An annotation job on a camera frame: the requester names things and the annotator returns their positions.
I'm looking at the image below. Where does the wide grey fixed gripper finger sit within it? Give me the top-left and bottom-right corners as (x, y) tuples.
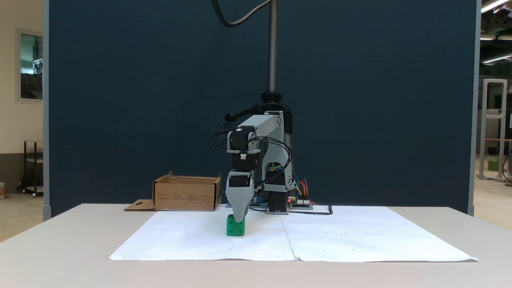
(226, 186), (256, 224)

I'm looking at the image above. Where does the green die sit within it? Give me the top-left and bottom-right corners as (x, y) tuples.
(226, 214), (246, 237)

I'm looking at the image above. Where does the brown cardboard box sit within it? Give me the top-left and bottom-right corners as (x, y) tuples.
(124, 171), (222, 212)

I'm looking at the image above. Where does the white paper sheet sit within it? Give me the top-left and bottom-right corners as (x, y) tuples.
(108, 206), (479, 263)

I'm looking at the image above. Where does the dark blue partition panel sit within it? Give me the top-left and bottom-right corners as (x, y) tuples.
(43, 0), (481, 218)

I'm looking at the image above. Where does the dark shelf cart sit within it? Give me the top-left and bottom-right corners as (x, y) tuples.
(17, 140), (44, 198)

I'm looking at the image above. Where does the thin black servo cable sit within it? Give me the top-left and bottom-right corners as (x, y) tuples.
(240, 137), (293, 187)
(207, 130), (234, 151)

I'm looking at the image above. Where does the circuit board with jumper wires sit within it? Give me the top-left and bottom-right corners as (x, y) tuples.
(288, 197), (314, 210)

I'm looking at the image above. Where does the black power cable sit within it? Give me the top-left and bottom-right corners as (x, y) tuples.
(289, 203), (334, 216)

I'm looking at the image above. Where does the black camera tripod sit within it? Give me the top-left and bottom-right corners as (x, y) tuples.
(224, 0), (295, 176)

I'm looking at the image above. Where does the black camera cable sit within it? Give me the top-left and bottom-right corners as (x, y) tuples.
(211, 0), (273, 28)

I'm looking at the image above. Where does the framed wall window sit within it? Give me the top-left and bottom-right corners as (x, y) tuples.
(16, 28), (44, 103)

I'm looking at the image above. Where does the aluminium profile frame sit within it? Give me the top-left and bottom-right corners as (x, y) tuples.
(478, 78), (508, 183)

